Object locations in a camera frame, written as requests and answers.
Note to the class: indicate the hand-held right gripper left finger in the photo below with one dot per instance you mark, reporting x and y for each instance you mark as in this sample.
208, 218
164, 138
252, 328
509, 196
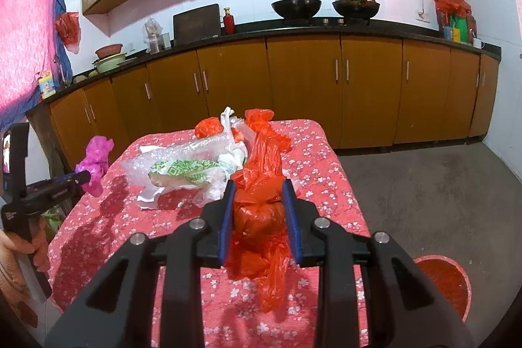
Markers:
228, 217

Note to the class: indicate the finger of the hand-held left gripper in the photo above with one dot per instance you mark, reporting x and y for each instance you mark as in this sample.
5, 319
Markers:
57, 195
77, 176

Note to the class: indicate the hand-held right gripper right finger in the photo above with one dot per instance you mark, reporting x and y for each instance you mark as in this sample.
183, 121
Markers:
291, 221

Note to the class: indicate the large red plastic bag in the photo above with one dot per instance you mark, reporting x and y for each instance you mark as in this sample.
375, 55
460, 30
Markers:
257, 217

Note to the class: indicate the magenta plastic bag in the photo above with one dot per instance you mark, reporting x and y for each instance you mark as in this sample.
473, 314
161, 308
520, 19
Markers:
98, 156

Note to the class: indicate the clear plastic bag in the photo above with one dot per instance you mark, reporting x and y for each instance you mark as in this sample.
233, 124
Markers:
183, 152

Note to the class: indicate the red lined waste bin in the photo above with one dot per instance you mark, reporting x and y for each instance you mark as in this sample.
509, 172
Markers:
442, 282

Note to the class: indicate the person's left hand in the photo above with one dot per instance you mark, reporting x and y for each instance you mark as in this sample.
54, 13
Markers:
38, 250

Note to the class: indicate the green white bag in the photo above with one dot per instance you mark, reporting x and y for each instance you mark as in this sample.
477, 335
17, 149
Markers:
51, 222

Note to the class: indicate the green white printed wrapper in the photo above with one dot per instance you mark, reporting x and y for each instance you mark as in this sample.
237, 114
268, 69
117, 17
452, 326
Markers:
183, 170

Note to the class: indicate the red floral tablecloth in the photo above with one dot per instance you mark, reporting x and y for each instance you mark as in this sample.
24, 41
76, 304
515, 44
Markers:
122, 234

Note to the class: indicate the colourful small box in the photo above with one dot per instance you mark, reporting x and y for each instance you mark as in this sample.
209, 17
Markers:
46, 86

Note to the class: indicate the small red plastic bag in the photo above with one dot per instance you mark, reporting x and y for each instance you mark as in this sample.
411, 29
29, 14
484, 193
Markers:
208, 128

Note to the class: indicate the sink faucet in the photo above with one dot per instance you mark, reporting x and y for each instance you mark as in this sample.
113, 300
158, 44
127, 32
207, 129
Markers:
60, 70

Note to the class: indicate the red plastic basket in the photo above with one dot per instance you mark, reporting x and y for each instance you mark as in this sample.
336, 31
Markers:
109, 50

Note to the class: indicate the pink curtain with blue edge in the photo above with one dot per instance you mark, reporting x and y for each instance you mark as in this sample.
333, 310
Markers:
24, 38

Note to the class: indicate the orange wooden base cabinets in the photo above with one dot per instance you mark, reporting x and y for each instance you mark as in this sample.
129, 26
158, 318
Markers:
301, 87

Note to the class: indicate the hanging red plastic bag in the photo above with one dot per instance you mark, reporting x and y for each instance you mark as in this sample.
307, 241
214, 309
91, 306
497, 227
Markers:
67, 28

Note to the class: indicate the jar with plastic cover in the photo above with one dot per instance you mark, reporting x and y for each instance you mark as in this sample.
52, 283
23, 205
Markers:
152, 42

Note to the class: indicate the clear container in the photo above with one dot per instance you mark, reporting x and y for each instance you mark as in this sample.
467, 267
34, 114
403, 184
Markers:
165, 41

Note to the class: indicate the black kitchen countertop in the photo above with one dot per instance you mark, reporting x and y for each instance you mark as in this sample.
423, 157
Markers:
285, 31

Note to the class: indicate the dark cutting board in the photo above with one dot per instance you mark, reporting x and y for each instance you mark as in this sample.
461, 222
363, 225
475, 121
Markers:
196, 26

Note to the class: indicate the red bottle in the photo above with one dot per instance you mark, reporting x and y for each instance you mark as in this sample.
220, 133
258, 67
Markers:
228, 24

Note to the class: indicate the gas stove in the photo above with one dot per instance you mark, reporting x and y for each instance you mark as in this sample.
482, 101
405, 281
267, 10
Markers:
326, 22

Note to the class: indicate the black wok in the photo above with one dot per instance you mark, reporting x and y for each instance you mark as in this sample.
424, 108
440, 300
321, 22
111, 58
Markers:
295, 7

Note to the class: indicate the wok with steel lid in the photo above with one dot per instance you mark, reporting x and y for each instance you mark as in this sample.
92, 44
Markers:
354, 7

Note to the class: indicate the blue yellow box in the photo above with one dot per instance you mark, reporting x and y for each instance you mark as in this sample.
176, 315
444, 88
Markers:
448, 34

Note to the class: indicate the green package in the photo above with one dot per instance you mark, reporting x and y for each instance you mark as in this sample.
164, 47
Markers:
461, 29

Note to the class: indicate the white mug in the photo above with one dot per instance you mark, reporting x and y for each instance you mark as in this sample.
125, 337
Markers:
478, 43

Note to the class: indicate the red bag on countertop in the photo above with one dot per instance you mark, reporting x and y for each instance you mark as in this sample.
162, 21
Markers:
450, 5

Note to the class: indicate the wall socket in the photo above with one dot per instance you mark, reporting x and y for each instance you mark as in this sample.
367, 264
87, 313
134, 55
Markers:
424, 15

